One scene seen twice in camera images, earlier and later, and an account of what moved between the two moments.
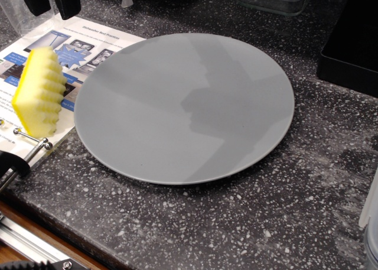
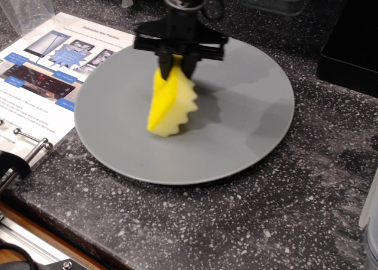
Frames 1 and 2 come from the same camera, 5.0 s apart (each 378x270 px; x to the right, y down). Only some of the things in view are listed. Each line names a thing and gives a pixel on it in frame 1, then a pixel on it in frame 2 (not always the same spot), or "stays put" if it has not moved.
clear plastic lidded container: x=369 y=219 stays put
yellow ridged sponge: x=39 y=93 to x=173 y=100
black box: x=349 y=56 stays put
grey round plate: x=185 y=109 stays put
